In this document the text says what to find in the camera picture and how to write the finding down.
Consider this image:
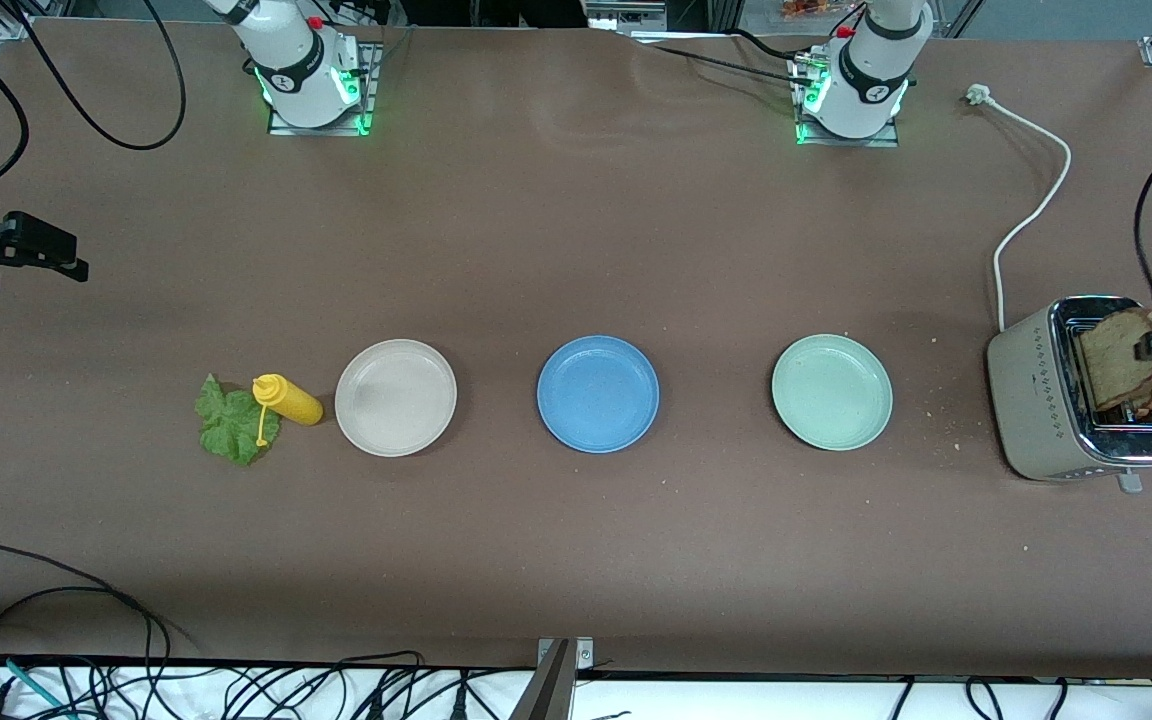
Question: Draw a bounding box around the grey metal rack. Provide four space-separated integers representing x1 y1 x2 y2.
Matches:
586 0 667 33

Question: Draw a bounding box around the pale green round plate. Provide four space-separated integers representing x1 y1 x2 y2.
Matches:
771 333 894 452

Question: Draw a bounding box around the black floor cable narrow loop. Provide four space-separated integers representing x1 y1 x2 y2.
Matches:
0 588 172 701

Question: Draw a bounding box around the long black base cable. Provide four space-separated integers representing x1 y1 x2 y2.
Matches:
631 40 817 89

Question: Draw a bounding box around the grey metal mounting post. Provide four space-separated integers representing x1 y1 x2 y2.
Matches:
511 637 594 720

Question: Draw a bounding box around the short black base cable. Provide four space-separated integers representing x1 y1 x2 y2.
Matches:
726 28 817 63

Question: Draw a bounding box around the green lettuce leaf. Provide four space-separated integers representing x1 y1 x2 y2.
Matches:
193 373 282 468

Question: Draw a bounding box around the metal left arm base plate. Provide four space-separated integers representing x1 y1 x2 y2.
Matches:
791 50 902 149

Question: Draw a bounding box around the white toaster power cable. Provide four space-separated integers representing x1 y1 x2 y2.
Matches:
966 84 1073 333

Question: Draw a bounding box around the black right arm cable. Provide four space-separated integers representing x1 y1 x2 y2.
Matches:
0 0 187 196

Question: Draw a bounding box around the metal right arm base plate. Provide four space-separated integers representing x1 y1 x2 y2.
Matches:
268 42 377 137

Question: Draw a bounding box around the beige and chrome toaster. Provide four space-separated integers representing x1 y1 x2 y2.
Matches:
986 295 1152 494

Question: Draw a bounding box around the blue round plate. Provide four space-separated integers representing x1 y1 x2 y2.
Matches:
536 335 660 454

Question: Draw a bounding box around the beige round plate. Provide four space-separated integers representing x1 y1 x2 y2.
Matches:
334 339 458 458

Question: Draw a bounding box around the yellow squeeze bottle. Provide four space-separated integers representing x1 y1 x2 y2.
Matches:
252 374 324 448

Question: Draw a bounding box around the teal cable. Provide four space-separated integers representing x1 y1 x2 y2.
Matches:
0 650 72 717

